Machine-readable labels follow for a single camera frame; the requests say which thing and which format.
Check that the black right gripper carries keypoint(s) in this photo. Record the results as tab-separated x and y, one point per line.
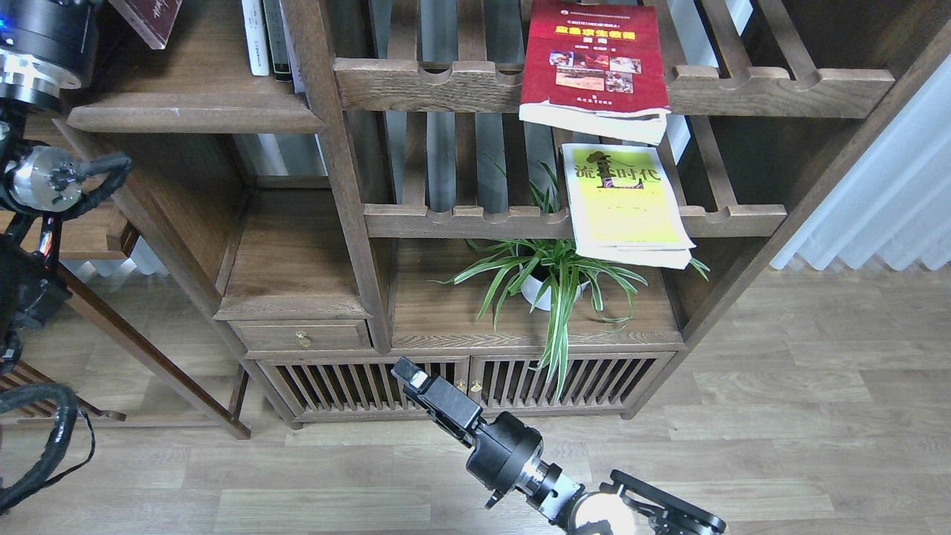
506	453

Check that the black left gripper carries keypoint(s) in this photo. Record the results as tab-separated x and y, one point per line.
47	46

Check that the maroon book white characters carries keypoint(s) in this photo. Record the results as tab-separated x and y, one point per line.
152	20

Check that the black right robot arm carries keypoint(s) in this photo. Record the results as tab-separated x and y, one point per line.
613	508

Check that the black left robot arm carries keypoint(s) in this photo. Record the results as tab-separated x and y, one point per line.
42	186

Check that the brass drawer knob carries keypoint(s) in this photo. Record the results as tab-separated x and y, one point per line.
303	339

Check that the white plant pot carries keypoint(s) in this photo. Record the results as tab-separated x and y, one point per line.
531	290

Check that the green spider plant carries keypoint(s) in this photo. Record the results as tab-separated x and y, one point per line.
561	272

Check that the white upright book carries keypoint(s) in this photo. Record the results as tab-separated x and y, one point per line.
255	34

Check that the dark wooden bookshelf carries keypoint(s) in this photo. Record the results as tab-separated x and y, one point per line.
362	192

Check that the dark upright book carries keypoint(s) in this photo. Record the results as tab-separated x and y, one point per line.
276	37

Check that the pale upright book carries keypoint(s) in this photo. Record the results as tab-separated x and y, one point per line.
296	77

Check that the yellow green book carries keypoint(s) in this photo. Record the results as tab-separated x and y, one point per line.
623	208

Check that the red book with photos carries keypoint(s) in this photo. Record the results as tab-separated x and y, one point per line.
595	69

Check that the white curtain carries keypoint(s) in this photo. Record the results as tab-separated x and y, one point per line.
892	209

